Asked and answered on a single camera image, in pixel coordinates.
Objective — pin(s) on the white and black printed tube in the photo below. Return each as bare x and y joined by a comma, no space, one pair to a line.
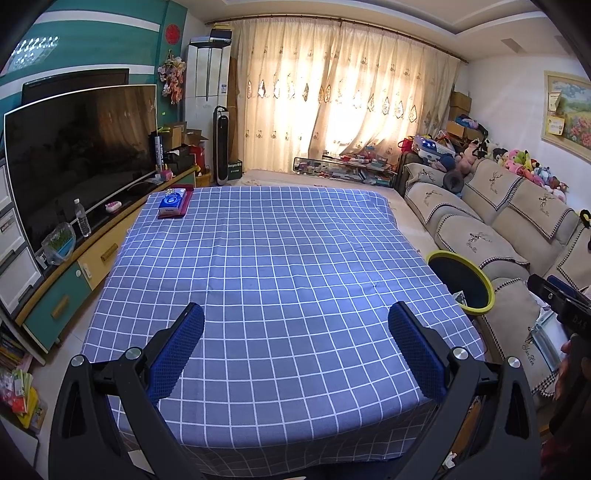
159,152

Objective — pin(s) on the clear plastic pack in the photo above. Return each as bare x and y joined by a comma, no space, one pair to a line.
547,341

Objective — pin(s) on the open cardboard box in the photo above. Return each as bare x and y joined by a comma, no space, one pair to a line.
175,134

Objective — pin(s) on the artificial flower decoration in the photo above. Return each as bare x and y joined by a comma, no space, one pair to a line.
171,78

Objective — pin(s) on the blue tissue pack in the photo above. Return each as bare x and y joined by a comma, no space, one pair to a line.
171,201

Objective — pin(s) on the red round wall decoration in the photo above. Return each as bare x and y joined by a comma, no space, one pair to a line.
172,33

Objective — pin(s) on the white plastic drawer unit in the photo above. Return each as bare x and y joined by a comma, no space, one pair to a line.
18,277

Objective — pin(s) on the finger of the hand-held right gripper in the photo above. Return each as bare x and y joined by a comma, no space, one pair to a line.
540,286
561,284

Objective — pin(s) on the small pink object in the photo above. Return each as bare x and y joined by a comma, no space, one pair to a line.
113,207

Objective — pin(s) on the clear water bottle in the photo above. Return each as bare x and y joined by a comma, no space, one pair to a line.
82,221

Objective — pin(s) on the stack of cardboard boxes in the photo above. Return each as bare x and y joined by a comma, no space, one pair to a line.
459,101

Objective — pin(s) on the cream embroidered curtains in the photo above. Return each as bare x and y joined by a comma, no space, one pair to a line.
346,92

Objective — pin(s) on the beige sofa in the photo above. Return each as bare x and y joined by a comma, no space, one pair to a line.
466,240

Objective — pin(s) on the glass coffee table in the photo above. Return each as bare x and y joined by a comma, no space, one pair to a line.
341,168

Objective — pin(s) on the pile of colourful books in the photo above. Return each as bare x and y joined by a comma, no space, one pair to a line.
21,392

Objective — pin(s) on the black bin with yellow rim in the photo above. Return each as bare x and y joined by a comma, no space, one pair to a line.
457,281

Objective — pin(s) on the pile of plush toys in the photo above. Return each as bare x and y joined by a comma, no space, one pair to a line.
521,161

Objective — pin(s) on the glass bowl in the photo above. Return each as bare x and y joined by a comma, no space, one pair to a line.
59,244

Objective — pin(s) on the framed flower painting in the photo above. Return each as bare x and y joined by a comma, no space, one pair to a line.
575,110

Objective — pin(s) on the black tower fan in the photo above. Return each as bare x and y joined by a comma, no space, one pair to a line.
220,147

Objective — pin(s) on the blue checked tablecloth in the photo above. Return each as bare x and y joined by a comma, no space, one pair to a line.
277,277

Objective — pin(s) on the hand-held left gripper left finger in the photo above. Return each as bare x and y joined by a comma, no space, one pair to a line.
178,355

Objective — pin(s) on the large curved television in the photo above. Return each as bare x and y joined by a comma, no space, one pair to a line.
78,161

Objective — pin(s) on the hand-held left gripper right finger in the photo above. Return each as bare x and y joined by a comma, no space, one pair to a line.
415,355

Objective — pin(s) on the white standing air conditioner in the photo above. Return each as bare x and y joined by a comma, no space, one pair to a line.
205,74

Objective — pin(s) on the green and yellow television cabinet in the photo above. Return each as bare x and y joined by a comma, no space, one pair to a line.
99,258

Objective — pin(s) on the person's right hand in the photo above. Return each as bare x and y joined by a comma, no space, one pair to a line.
564,369

